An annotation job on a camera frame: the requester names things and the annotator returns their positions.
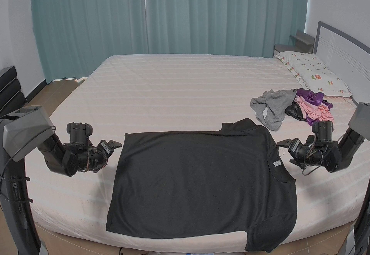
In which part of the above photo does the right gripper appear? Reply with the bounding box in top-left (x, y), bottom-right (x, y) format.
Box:
top-left (276, 139), bottom-right (315, 170)

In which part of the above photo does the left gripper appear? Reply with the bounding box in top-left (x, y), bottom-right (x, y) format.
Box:
top-left (88, 140), bottom-right (122, 174)

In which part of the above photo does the black T-shirt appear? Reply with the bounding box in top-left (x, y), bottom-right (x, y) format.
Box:
top-left (105, 118), bottom-right (298, 253)

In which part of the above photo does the bed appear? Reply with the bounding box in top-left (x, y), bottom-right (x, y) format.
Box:
top-left (24, 20), bottom-right (370, 255)

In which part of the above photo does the grey garment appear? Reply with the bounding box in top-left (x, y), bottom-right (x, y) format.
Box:
top-left (250, 89), bottom-right (298, 131)

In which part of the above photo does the white printed pillow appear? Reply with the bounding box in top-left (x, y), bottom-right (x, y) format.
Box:
top-left (274, 51), bottom-right (352, 98)

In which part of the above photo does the grey bedside table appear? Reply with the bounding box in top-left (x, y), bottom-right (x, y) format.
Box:
top-left (273, 30), bottom-right (315, 54)

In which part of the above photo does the black chest of drawers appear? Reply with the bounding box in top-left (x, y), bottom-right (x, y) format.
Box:
top-left (0, 65), bottom-right (26, 117)

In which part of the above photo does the blue-green curtain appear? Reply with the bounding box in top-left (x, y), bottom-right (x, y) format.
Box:
top-left (30, 0), bottom-right (148, 82)
top-left (145, 0), bottom-right (308, 58)

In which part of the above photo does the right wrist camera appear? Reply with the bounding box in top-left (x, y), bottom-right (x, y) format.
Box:
top-left (290, 138), bottom-right (303, 158)

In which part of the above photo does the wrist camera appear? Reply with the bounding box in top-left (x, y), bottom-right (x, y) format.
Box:
top-left (290, 138), bottom-right (303, 158)
top-left (99, 140), bottom-right (113, 155)

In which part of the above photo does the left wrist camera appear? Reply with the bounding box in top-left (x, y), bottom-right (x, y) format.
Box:
top-left (99, 140), bottom-right (113, 155)

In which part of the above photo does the black cable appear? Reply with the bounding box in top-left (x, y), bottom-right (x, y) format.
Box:
top-left (302, 166), bottom-right (322, 176)
top-left (0, 125), bottom-right (56, 182)

